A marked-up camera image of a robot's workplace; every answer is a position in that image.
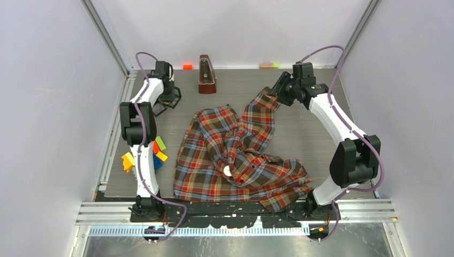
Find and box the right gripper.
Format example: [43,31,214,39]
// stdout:
[266,72,300,107]

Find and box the black case gold brooch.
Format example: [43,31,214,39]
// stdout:
[157,86,181,109]

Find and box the plaid flannel shirt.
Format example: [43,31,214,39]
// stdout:
[173,87,311,213]

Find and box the white round brooch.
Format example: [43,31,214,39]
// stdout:
[223,165,232,177]

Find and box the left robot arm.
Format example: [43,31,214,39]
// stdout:
[119,61,173,222]

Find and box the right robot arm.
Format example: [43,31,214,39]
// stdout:
[270,62,381,220]

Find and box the black case silver brooch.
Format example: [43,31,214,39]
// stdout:
[152,102,167,117]

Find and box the tan and green block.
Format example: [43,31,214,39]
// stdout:
[259,63,279,69]

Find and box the wooden metronome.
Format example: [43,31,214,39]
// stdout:
[198,55,217,94]

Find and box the pile of toy bricks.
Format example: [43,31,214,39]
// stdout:
[122,136,168,172]

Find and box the orange block at wall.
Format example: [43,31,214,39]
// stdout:
[183,64,193,70]

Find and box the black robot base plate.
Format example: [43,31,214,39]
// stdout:
[129,198,339,229]

